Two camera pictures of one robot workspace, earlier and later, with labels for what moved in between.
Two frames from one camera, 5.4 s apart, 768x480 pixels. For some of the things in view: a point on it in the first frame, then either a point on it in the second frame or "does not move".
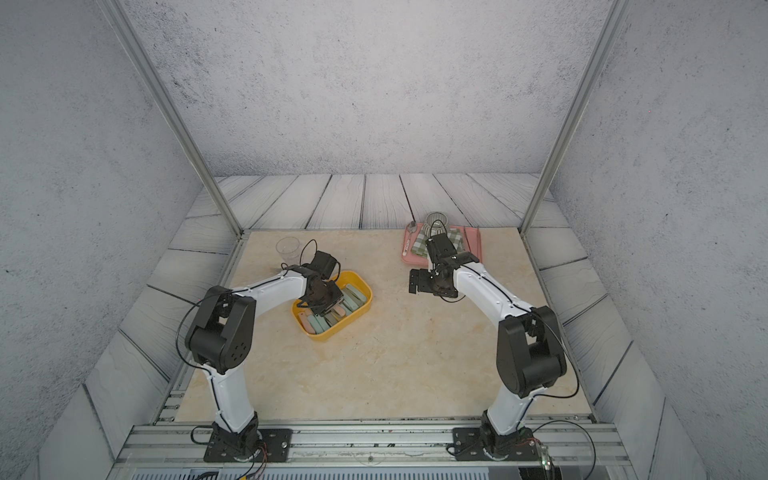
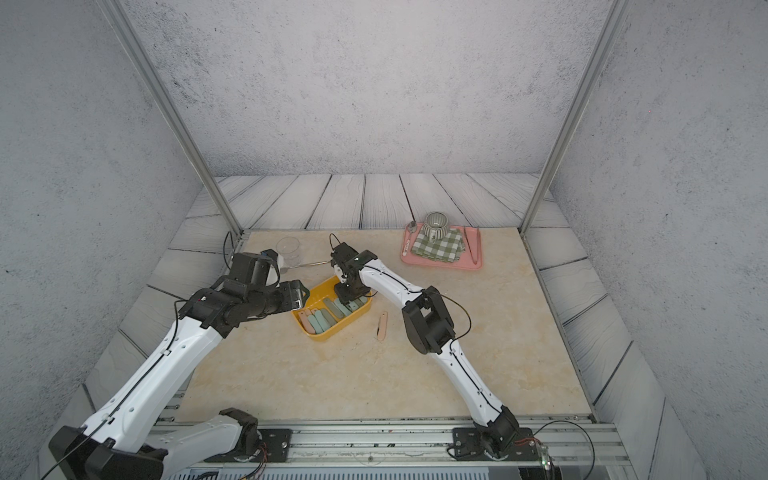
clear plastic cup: x=288 y=247 does not move
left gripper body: x=329 y=297 → x=289 y=298
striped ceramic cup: x=435 y=224 does not move
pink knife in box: x=308 y=327 does not move
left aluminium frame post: x=165 y=95 does not move
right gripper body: x=428 y=282 → x=345 y=292
